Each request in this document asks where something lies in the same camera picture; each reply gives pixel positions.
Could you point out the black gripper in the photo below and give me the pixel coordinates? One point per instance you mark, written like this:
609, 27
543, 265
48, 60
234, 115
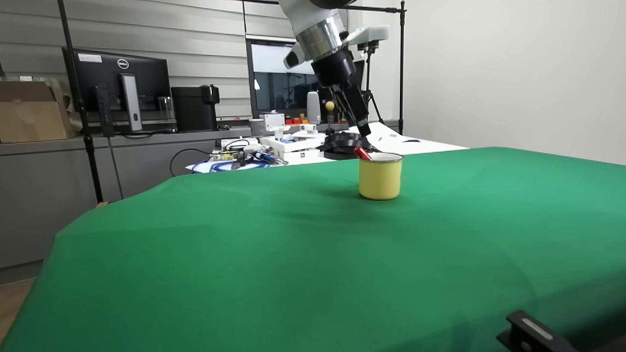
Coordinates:
337, 74

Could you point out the red and white pen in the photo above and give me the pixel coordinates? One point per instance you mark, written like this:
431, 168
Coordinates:
363, 154

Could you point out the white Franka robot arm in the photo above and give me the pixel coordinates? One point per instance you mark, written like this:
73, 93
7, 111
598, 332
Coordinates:
320, 31

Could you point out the yellow metal cup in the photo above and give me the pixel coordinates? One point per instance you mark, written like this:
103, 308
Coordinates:
380, 183

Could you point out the yellow ball on stand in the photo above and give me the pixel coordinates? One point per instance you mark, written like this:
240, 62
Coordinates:
329, 109

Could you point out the black bag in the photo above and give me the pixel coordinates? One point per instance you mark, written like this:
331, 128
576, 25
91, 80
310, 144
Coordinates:
339, 146

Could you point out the white cylinder bottle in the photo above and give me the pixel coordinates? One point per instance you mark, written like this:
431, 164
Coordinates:
314, 109

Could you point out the white table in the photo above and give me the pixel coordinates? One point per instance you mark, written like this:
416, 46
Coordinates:
412, 146

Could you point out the flat white tray box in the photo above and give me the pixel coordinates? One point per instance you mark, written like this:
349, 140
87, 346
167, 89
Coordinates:
298, 142

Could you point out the small white box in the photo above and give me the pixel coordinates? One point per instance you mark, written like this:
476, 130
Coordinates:
273, 123

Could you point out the large black framed screen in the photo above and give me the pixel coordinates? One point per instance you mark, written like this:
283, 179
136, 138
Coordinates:
277, 89

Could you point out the blue and white clutter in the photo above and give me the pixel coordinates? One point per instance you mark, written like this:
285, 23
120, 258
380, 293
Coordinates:
226, 166

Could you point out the black desktop computer box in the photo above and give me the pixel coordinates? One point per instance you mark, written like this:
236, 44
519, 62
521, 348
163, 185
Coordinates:
193, 111

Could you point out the green tablecloth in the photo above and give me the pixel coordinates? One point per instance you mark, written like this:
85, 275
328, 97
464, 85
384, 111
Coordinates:
261, 261

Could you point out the black Dell monitor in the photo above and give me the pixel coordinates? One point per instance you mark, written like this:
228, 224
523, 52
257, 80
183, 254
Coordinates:
105, 80

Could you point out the black slanted stand pole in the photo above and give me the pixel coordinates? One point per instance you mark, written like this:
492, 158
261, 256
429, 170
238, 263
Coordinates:
83, 125

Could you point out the grey counter desk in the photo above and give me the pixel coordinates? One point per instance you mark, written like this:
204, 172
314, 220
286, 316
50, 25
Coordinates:
46, 189

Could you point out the brown cardboard box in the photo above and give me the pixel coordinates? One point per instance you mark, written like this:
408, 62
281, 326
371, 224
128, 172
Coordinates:
30, 115

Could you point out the black overhead frame pole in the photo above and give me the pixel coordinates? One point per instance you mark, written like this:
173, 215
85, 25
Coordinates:
402, 66

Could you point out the black camera clamp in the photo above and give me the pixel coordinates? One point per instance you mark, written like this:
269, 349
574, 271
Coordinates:
529, 334

